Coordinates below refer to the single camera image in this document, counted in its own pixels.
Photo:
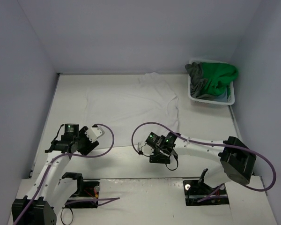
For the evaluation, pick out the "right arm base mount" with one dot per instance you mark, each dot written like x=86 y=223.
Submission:
x=196 y=195

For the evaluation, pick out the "light blue t shirt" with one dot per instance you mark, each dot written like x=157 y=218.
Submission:
x=223 y=97

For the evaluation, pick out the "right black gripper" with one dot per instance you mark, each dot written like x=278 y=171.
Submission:
x=158 y=158

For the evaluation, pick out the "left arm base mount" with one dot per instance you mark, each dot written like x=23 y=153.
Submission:
x=89 y=191

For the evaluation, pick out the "grey t shirt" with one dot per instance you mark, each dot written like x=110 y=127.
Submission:
x=198 y=81

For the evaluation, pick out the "white laundry basket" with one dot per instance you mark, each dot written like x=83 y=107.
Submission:
x=230 y=88

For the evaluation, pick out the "white t shirt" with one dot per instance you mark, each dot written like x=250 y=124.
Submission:
x=123 y=107

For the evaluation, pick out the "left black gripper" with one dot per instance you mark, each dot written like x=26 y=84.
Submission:
x=88 y=145

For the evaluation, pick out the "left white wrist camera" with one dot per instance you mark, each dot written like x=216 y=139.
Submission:
x=94 y=133

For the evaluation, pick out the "green t shirt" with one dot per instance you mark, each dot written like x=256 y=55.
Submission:
x=219 y=76

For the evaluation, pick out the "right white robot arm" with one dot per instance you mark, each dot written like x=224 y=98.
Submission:
x=234 y=162

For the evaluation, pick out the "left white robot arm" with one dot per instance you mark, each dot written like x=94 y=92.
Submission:
x=42 y=203

